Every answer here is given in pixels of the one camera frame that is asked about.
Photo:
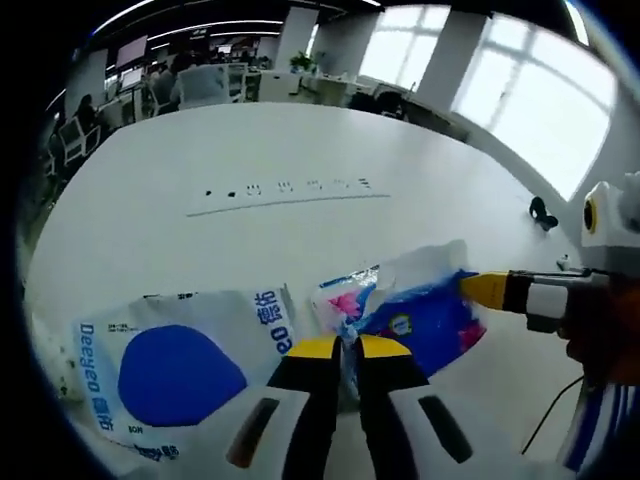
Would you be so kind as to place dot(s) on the white office chair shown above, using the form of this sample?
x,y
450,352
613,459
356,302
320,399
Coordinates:
x,y
202,86

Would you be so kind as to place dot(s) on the white blue wet wipes packet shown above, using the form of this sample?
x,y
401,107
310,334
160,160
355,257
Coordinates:
x,y
175,375

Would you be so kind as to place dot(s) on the green potted plant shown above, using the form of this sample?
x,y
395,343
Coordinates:
x,y
303,61

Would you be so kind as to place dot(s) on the small black object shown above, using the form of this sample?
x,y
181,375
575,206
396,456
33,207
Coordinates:
x,y
542,214

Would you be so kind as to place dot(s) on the blue tissue packet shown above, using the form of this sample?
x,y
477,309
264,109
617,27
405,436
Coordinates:
x,y
430,310

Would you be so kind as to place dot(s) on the person's right hand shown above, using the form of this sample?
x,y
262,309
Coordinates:
x,y
605,330

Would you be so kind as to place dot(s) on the small white object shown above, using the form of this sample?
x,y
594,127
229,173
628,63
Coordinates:
x,y
564,261

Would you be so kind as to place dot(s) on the white table socket strip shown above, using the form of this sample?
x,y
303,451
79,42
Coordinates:
x,y
285,197

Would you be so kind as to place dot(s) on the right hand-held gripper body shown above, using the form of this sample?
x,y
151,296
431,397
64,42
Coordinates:
x,y
615,230

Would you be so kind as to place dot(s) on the pink wall screen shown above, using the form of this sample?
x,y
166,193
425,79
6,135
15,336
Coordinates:
x,y
132,50

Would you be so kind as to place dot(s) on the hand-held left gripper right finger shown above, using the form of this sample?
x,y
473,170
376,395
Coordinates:
x,y
385,380

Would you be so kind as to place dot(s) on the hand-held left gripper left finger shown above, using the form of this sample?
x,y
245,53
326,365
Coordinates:
x,y
320,380

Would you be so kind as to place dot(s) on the white table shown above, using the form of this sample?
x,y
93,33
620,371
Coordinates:
x,y
200,150

